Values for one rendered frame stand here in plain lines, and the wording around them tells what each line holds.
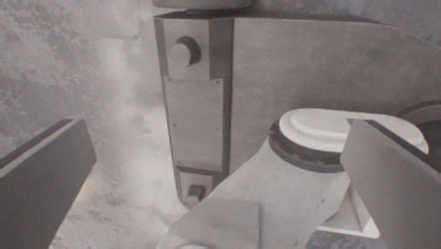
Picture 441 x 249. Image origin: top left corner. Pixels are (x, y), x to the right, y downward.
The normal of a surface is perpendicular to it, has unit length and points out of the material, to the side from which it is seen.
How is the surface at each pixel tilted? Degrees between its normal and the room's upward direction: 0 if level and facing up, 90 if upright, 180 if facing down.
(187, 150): 0
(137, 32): 0
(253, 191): 90
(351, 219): 90
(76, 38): 0
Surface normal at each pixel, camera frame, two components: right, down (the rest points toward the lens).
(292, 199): 0.00, -0.86
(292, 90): -0.19, 0.50
